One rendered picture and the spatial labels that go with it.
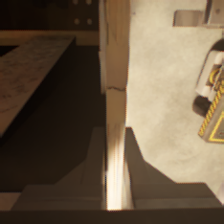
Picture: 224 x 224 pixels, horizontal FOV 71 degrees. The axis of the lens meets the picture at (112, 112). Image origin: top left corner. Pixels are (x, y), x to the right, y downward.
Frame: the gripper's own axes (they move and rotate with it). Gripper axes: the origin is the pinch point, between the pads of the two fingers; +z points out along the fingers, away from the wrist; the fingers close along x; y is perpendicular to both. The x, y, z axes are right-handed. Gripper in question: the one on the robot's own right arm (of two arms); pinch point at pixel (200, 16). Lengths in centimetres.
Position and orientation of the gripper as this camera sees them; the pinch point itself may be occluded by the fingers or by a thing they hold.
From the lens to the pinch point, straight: 30.2
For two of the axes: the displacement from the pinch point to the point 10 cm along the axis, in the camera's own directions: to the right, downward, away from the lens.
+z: -10.0, 0.0, -0.2
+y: 0.1, -8.9, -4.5
